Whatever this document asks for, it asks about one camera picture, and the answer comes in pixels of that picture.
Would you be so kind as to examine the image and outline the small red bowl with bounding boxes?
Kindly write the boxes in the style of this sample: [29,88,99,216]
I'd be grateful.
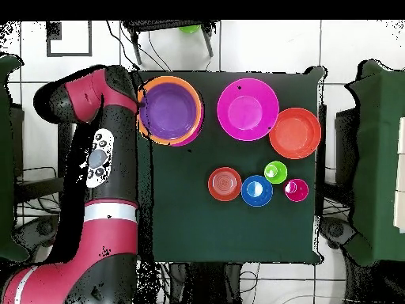
[207,166,243,203]

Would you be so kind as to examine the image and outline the pink bowl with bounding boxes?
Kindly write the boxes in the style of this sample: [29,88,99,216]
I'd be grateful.
[170,94,206,147]
[217,78,280,142]

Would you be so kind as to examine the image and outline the orange bowl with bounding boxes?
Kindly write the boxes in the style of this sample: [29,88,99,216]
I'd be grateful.
[136,75,203,146]

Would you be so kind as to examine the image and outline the blue bowl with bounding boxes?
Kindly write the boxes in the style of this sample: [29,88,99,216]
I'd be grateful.
[240,174,274,207]

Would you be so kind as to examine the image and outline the dark green tablecloth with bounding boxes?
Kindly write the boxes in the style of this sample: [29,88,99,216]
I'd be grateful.
[135,66,327,265]

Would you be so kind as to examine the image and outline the green cup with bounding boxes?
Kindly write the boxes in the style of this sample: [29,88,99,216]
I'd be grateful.
[263,160,288,185]

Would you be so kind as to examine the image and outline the red cup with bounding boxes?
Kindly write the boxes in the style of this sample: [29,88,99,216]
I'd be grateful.
[283,178,310,203]

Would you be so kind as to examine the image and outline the shallow red-orange bowl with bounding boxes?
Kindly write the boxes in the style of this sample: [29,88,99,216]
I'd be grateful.
[269,107,323,160]

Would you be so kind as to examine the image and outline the black office chair base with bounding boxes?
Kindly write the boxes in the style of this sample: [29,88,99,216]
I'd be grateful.
[319,216,356,250]
[13,216,59,254]

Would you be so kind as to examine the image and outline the black stool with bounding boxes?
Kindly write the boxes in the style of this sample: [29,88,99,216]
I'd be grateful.
[121,20,220,66]

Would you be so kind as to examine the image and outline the green cloth side table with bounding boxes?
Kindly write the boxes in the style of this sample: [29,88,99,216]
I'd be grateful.
[343,59,405,267]
[0,54,29,262]

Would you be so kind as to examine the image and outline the white boxes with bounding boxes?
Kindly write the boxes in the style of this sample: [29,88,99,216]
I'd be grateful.
[392,116,405,234]

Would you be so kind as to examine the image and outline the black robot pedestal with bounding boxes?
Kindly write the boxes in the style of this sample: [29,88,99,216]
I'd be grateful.
[168,262,243,304]

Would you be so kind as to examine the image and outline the black table frame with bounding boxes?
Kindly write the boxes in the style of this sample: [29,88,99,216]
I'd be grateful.
[316,104,327,219]
[13,121,75,203]

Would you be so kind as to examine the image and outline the black cable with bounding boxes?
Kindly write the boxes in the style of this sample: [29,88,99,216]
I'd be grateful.
[105,20,140,70]

